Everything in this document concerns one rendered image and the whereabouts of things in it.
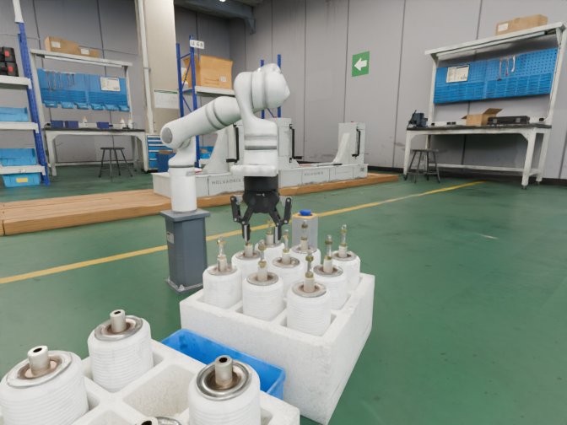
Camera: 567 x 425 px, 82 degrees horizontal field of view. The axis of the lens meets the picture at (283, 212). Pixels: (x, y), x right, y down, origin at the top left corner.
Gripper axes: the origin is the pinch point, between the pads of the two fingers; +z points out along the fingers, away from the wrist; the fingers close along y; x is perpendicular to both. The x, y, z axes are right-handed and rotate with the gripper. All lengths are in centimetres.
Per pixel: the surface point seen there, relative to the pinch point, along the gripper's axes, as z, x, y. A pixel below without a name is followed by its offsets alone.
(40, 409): 13.5, 38.6, 20.8
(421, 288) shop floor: 36, -56, -50
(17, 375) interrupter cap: 10.2, 37.1, 25.4
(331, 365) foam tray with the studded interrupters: 22.2, 12.1, -16.6
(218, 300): 16.5, 1.0, 10.6
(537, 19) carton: -161, -399, -240
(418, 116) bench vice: -55, -440, -126
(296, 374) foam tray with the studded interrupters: 26.0, 11.3, -9.6
